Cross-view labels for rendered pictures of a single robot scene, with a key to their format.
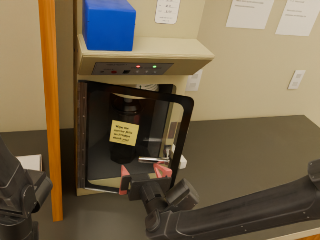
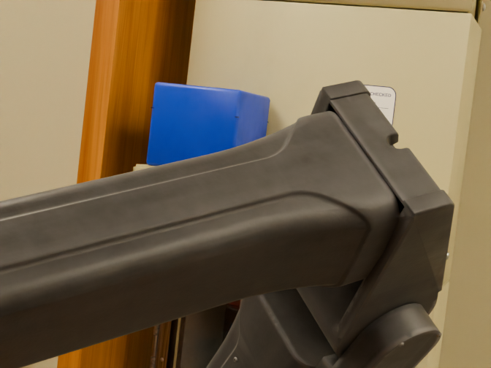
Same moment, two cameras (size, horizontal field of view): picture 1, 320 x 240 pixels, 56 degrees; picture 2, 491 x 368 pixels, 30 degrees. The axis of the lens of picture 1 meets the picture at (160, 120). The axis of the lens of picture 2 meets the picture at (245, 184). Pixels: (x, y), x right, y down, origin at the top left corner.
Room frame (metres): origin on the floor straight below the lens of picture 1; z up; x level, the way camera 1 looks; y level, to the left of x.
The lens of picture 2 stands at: (-0.04, -0.58, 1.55)
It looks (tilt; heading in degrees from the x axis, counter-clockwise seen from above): 3 degrees down; 44
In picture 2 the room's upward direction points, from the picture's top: 7 degrees clockwise
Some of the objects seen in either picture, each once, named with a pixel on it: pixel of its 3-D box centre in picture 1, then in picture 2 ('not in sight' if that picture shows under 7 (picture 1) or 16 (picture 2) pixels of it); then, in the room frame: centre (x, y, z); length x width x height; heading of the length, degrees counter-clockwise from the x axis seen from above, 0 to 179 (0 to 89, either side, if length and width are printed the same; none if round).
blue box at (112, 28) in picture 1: (107, 23); (210, 130); (0.66, 0.15, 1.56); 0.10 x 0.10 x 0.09; 24
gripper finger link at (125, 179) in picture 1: (131, 177); not in sight; (0.58, 0.05, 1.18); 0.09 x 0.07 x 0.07; 26
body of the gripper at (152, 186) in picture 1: (151, 194); not in sight; (0.53, -0.01, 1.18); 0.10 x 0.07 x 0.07; 116
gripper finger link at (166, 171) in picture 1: (155, 175); not in sight; (0.61, -0.01, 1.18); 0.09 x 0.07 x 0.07; 26
